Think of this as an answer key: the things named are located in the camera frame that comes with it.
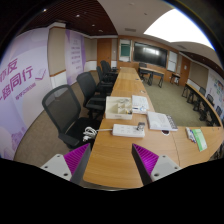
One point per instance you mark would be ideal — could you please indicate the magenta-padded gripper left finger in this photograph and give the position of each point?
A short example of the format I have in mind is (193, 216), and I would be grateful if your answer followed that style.
(59, 165)

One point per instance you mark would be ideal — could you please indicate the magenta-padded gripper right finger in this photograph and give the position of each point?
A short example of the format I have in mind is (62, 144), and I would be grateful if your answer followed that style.
(163, 166)

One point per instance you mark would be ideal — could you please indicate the round metal table grommet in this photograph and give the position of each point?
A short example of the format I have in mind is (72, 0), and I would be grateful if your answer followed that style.
(165, 132)

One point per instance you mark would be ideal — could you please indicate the white pack of markers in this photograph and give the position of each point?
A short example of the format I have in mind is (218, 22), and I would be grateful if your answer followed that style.
(190, 134)

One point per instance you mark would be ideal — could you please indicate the green booklet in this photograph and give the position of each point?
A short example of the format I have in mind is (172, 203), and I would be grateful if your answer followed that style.
(200, 140)

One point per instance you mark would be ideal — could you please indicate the white book with dark spine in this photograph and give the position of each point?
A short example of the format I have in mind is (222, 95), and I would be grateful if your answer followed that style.
(160, 120)

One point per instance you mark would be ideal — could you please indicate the white power strip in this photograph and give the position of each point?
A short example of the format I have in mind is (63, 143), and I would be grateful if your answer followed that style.
(123, 130)

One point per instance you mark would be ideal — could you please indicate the large black mesh office chair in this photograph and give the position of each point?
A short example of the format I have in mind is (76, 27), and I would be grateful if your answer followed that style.
(61, 106)

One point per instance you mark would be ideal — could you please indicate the small white blue carton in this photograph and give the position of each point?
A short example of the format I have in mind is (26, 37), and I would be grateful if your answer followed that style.
(139, 110)

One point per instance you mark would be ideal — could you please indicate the white compartment organizer box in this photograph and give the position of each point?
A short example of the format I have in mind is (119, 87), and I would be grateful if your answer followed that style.
(116, 115)

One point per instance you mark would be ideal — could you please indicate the white printed paper sheet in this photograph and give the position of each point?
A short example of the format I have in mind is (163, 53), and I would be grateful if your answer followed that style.
(140, 100)

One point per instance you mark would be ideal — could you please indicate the long curved wooden table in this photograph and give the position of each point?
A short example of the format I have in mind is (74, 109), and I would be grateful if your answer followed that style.
(200, 98)

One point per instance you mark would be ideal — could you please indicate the chairs along curved table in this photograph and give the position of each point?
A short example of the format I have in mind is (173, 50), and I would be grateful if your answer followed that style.
(209, 100)

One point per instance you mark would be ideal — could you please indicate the small wooden side table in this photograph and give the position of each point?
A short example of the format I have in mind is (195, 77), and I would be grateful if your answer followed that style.
(175, 75)

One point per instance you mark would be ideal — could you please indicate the small wooden desk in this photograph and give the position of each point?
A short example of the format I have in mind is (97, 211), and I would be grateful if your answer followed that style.
(151, 71)

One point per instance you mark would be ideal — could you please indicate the row of black office chairs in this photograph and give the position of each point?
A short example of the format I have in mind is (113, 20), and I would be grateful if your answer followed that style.
(106, 75)

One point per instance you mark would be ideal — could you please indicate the black chair behind desk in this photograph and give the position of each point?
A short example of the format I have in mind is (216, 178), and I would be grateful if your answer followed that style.
(143, 64)

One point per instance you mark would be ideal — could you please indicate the plain whiteboard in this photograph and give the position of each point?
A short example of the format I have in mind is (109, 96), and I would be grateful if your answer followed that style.
(172, 61)

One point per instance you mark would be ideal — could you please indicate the green-topped whiteboard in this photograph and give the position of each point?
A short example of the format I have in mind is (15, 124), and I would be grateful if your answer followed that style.
(125, 50)

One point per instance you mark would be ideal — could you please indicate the bright ceiling light panel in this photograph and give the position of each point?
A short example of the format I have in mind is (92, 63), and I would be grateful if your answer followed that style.
(176, 28)

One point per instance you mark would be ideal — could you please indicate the colourful wall posters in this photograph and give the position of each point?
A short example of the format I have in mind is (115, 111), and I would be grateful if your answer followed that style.
(216, 88)

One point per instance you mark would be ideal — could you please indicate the purple wall banner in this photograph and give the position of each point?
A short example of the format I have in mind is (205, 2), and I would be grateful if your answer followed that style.
(75, 55)

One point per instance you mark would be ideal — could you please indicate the large black wall screen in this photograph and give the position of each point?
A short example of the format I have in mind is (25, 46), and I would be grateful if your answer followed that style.
(150, 54)

